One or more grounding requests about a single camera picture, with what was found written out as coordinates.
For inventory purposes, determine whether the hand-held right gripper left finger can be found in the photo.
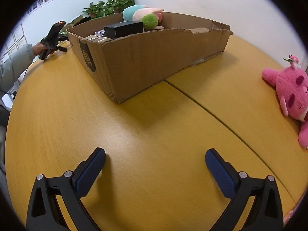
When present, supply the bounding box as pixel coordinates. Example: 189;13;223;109
26;147;106;231

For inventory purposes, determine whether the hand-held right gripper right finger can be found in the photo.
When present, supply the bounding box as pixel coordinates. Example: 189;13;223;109
205;148;284;231

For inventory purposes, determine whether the clear phone case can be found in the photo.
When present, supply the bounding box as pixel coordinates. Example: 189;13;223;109
85;35;108;43

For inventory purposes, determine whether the brown cardboard box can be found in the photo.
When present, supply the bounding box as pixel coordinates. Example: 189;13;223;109
66;11;234;104

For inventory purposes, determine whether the person's left forearm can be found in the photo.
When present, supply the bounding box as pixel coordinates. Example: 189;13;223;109
0;44;36;92

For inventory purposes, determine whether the yellow wooden desktop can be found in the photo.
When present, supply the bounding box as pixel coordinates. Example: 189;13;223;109
5;17;308;231

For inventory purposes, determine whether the person's left hand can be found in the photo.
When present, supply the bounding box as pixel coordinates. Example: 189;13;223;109
32;42;47;56

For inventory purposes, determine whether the brown cardboard carton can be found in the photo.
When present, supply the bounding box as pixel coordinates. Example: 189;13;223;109
64;15;84;30

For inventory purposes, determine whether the group of framed certificates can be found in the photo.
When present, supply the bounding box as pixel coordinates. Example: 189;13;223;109
0;23;25;62

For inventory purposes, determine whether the green potted plant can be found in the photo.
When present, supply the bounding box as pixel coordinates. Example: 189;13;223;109
105;0;135;14
82;2;107;19

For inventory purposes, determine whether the black rectangular box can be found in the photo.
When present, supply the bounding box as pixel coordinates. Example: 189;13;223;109
104;21;144;39

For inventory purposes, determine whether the pink pig plush toy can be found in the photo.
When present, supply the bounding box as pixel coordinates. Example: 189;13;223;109
123;5;165;30

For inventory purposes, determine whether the pink bear plush toy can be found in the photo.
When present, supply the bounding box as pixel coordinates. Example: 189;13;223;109
262;55;308;148

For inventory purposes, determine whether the row of wall photos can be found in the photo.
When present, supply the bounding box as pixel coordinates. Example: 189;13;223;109
26;0;57;15

